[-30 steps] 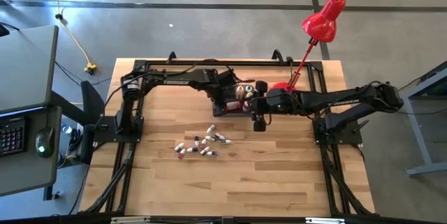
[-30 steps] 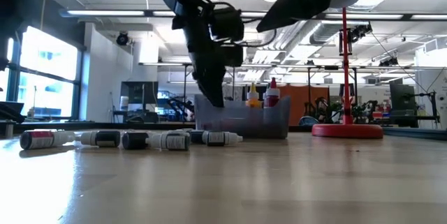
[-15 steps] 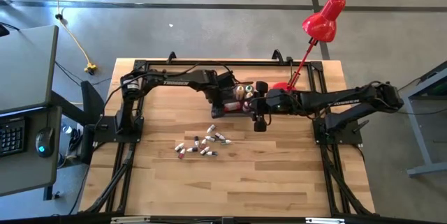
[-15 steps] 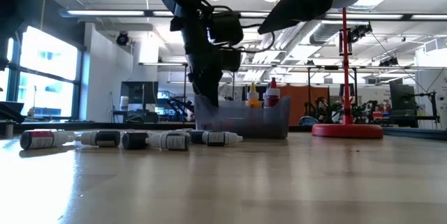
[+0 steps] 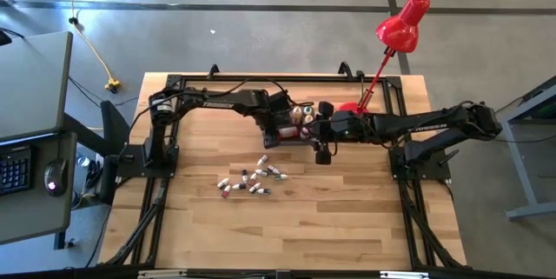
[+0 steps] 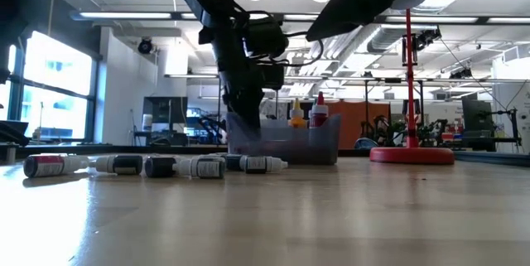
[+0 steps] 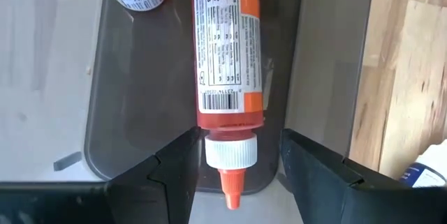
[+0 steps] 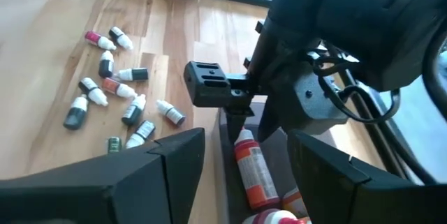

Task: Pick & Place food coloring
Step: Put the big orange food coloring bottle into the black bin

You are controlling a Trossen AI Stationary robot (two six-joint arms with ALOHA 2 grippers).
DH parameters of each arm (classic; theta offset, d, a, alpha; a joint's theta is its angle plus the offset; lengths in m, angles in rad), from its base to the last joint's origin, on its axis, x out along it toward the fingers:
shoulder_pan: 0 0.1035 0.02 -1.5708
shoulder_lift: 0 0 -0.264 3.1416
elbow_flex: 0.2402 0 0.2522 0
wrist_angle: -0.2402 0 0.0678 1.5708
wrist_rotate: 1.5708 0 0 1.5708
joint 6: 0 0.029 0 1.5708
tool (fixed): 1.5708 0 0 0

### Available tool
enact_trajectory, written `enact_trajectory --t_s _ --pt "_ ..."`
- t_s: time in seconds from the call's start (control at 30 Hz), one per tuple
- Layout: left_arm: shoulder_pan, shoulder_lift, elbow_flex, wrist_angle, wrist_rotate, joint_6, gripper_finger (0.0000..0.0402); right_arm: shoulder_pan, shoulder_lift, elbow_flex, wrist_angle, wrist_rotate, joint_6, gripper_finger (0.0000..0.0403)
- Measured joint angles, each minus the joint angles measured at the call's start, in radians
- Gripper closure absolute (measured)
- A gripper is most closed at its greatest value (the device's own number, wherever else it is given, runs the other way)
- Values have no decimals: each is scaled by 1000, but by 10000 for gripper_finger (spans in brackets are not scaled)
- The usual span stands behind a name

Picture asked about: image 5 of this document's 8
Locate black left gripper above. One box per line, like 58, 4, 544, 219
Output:
254, 90, 292, 149

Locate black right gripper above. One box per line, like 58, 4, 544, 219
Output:
314, 101, 374, 166

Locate grey translucent plastic bin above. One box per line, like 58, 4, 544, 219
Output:
259, 103, 325, 146

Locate red desk lamp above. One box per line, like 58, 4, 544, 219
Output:
337, 0, 432, 117

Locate silver aluminium bar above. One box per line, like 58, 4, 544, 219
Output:
380, 270, 430, 279
137, 269, 188, 279

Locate black desk leg base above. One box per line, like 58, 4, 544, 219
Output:
64, 100, 131, 158

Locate blue-grey side table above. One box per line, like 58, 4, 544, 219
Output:
499, 74, 556, 223

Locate black computer mouse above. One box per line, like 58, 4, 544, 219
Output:
43, 158, 70, 197

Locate grey office desk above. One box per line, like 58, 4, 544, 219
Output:
0, 30, 78, 245

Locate black computer keyboard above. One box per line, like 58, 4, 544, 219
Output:
0, 146, 34, 196

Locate black metal table frame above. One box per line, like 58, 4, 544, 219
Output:
98, 62, 468, 271

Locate cable bundle under desk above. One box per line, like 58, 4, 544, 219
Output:
73, 155, 108, 204

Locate black floor cable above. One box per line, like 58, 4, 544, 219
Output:
494, 96, 556, 145
67, 76, 140, 109

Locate yellow extension cable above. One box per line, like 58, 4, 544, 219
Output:
54, 0, 115, 83

